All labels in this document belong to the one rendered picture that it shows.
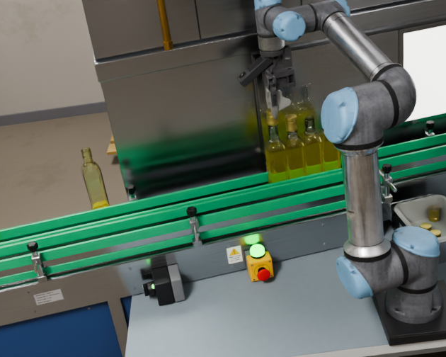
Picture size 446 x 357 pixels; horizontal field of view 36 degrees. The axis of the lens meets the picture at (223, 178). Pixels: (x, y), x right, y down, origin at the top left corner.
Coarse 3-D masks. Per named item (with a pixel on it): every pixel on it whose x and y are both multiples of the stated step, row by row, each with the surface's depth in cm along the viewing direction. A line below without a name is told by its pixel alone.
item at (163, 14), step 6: (162, 0) 199; (162, 6) 200; (162, 12) 200; (162, 18) 201; (162, 24) 202; (162, 30) 204; (168, 30) 204; (168, 36) 204; (168, 42) 204; (168, 48) 205
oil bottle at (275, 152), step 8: (272, 144) 211; (280, 144) 212; (272, 152) 212; (280, 152) 212; (272, 160) 213; (280, 160) 214; (272, 168) 214; (280, 168) 215; (272, 176) 216; (280, 176) 216
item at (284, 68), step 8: (288, 48) 198; (264, 56) 197; (272, 56) 196; (280, 56) 199; (288, 56) 199; (272, 64) 200; (280, 64) 200; (288, 64) 200; (264, 72) 202; (272, 72) 200; (280, 72) 199; (288, 72) 200; (264, 80) 204; (272, 80) 200; (280, 80) 201; (288, 80) 201
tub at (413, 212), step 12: (396, 204) 219; (408, 204) 219; (420, 204) 220; (432, 204) 221; (444, 204) 219; (408, 216) 221; (420, 216) 222; (444, 216) 220; (432, 228) 218; (444, 228) 217; (444, 240) 201
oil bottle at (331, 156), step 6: (324, 138) 214; (324, 144) 214; (330, 144) 215; (324, 150) 215; (330, 150) 216; (336, 150) 216; (324, 156) 216; (330, 156) 217; (336, 156) 217; (324, 162) 218; (330, 162) 218; (336, 162) 218; (324, 168) 219; (330, 168) 219; (336, 168) 219
